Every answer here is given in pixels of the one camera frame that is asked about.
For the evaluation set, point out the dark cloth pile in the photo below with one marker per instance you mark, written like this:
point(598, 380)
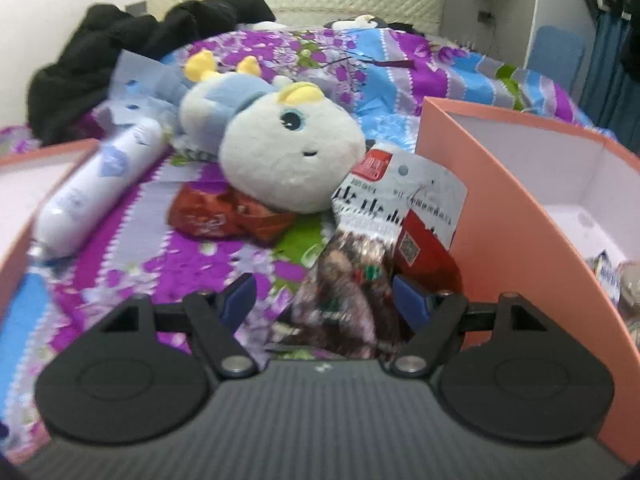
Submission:
point(407, 27)

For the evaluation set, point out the pink cardboard box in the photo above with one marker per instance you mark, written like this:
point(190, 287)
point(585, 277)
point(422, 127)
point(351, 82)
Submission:
point(500, 220)
point(20, 200)

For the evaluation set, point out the blue curtain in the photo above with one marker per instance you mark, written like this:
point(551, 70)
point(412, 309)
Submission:
point(610, 85)

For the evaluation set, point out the blue white snack wrapper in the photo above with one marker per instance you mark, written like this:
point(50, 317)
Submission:
point(606, 275)

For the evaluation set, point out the wall socket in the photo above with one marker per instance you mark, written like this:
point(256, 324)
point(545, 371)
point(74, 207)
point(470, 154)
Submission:
point(484, 16)

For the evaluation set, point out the purple floral bedsheet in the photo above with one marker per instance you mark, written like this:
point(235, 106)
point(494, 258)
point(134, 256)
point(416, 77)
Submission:
point(440, 75)

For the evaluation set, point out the pale blue plastic bag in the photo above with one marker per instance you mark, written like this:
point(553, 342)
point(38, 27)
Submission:
point(135, 80)

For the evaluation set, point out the black clothing pile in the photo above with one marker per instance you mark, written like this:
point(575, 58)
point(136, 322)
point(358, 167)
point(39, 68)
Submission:
point(100, 40)

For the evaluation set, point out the black white plush toy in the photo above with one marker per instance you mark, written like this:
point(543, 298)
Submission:
point(357, 21)

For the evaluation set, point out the white tube bottle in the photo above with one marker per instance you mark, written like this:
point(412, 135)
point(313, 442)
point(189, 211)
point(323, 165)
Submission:
point(95, 180)

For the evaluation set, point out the blue white plush toy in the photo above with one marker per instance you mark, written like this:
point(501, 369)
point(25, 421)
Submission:
point(280, 160)

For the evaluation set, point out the beige snack packet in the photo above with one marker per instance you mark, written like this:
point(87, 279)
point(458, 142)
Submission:
point(631, 300)

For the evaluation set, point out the blue padded board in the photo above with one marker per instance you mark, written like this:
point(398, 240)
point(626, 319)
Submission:
point(555, 55)

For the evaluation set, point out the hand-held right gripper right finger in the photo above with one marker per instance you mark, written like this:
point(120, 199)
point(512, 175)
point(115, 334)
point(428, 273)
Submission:
point(410, 302)

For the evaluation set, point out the red white snack packet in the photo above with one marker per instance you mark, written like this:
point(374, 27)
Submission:
point(400, 185)

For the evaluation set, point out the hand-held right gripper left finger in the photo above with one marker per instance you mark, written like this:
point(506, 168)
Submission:
point(235, 305)

